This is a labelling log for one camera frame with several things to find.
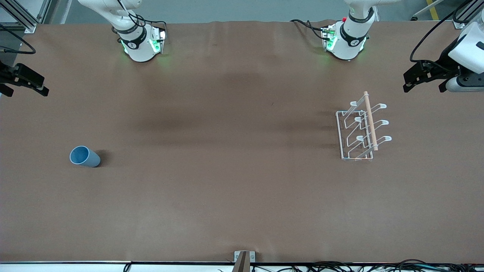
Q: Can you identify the white wire cup rack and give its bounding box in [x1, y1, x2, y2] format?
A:
[335, 91, 392, 162]

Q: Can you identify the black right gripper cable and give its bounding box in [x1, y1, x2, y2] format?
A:
[0, 24, 37, 55]

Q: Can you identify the aluminium frame profile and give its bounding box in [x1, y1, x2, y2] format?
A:
[0, 0, 51, 34]
[452, 0, 484, 30]

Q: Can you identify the black left arm base cable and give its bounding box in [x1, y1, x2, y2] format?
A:
[290, 19, 328, 40]

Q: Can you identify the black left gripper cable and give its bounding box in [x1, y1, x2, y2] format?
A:
[410, 0, 478, 63]

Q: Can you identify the brown table cover sheet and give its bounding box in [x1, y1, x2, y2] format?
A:
[0, 20, 484, 264]

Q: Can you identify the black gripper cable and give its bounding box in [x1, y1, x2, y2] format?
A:
[0, 24, 37, 55]
[410, 0, 478, 63]

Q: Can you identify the blue plastic cup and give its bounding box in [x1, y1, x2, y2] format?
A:
[69, 145, 101, 168]

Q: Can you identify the brown camera post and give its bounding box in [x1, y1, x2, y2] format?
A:
[231, 251, 251, 272]

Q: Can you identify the grey metal bracket plate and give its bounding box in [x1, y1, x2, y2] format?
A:
[234, 250, 256, 263]

